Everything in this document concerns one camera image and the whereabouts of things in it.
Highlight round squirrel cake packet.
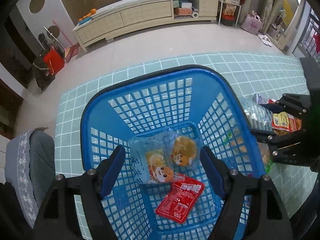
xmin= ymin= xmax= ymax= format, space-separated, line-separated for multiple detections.
xmin=171 ymin=135 xmax=197 ymax=166

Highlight red snack packet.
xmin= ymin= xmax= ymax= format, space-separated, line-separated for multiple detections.
xmin=155 ymin=177 xmax=205 ymax=224

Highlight blue squirrel snack bag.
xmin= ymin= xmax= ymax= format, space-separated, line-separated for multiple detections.
xmin=129 ymin=129 xmax=184 ymax=184

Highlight large red silver snack bag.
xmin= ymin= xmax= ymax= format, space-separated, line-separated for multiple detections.
xmin=272 ymin=112 xmax=302 ymax=136

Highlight purple Doublemint gum box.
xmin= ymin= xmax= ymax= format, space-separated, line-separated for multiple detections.
xmin=253 ymin=93 xmax=267 ymax=105

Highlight clear candy bag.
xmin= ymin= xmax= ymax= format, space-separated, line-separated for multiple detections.
xmin=240 ymin=98 xmax=273 ymax=132

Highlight arched floor mirror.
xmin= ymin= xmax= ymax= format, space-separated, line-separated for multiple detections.
xmin=264 ymin=0 xmax=306 ymax=51

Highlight white slippers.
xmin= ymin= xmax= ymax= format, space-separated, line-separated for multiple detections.
xmin=257 ymin=34 xmax=272 ymax=47

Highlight teal checkered tablecloth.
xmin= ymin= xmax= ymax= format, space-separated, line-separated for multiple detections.
xmin=55 ymin=52 xmax=308 ymax=239

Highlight grey chair with cover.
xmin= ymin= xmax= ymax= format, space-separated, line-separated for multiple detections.
xmin=4 ymin=127 xmax=55 ymax=228

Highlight pink tote bag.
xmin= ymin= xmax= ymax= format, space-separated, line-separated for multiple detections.
xmin=241 ymin=11 xmax=263 ymax=35

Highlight blue plastic basket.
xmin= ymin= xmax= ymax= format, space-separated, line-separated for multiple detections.
xmin=80 ymin=65 xmax=264 ymax=239

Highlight white metal shelf rack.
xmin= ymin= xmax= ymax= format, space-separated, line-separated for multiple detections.
xmin=218 ymin=0 xmax=246 ymax=27

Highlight black bag on floor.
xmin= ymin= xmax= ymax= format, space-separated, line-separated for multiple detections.
xmin=32 ymin=56 xmax=55 ymax=91

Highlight red paper bag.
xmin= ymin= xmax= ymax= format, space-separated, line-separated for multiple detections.
xmin=43 ymin=47 xmax=65 ymax=75

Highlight broom and dustpan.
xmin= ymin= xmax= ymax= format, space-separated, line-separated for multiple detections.
xmin=43 ymin=21 xmax=80 ymax=63

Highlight cream TV cabinet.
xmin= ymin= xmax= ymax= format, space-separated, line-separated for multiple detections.
xmin=73 ymin=0 xmax=219 ymax=52

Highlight plate of oranges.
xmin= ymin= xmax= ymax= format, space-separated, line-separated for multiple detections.
xmin=78 ymin=9 xmax=97 ymax=25

